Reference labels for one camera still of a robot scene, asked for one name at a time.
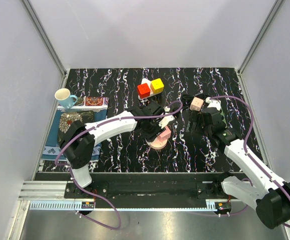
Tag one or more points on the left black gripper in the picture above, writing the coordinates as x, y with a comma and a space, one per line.
153, 136

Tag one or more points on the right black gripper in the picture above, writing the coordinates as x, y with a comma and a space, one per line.
196, 116

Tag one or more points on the round pink power strip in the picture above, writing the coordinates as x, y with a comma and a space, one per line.
158, 144

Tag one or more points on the pink cube socket front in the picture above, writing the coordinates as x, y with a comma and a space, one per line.
165, 135

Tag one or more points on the pink cube socket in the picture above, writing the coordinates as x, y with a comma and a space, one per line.
196, 104
165, 135

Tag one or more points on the red cube socket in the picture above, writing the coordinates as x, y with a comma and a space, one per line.
143, 91

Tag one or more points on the white triangular power strip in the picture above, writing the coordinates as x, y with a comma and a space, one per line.
144, 80

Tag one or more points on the yellow cube socket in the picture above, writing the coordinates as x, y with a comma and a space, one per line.
157, 86

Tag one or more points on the green power strip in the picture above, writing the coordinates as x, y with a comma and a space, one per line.
224, 117

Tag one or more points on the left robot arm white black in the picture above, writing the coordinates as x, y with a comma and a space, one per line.
78, 142

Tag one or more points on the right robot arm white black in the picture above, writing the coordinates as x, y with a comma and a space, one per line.
268, 194

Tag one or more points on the pink cube socket rear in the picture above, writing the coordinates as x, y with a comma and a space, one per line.
196, 104

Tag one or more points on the patterned blue cloth mat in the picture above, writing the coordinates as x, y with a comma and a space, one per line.
98, 105

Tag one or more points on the black floral square plate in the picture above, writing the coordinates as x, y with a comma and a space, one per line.
67, 118

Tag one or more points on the blue ceramic mug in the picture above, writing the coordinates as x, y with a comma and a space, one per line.
65, 98

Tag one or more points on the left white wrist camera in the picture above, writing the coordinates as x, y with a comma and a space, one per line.
167, 119

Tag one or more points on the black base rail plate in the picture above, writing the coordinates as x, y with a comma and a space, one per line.
158, 190

